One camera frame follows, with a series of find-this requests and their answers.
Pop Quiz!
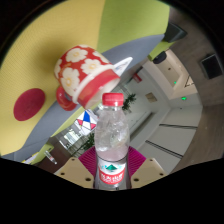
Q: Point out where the white box with coloured triangles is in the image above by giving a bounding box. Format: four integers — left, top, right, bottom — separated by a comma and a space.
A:
73, 109, 98, 131

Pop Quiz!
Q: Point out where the group of potted green plants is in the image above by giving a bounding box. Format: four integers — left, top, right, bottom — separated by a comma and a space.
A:
69, 93, 137, 154

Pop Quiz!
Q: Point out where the red floral mug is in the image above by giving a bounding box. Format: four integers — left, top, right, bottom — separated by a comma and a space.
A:
53, 44, 121, 112

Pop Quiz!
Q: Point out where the clear red-capped water bottle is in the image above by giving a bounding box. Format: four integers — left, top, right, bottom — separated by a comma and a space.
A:
93, 92, 130, 191

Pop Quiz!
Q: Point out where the white printed magazine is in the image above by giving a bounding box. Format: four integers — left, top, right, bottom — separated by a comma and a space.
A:
113, 56, 134, 75

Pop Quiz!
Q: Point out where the black wall screen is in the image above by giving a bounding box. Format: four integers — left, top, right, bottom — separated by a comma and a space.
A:
199, 53, 223, 80

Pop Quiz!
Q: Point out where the framed wall picture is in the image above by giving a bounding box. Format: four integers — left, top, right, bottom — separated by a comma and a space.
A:
145, 92, 158, 103

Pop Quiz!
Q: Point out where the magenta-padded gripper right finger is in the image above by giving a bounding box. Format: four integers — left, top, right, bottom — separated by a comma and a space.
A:
127, 146, 168, 190

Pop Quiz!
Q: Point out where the yellow-edged open booklet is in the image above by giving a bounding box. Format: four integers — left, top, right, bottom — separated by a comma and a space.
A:
22, 153, 39, 165

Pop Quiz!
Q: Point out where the flat round red coaster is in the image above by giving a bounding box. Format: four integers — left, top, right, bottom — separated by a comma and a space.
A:
13, 87, 46, 122

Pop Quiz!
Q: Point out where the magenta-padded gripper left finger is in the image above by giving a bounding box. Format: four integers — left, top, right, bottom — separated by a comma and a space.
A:
54, 146, 98, 190

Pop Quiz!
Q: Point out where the red fire equipment box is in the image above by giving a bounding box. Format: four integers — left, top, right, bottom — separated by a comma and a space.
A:
133, 73, 144, 84

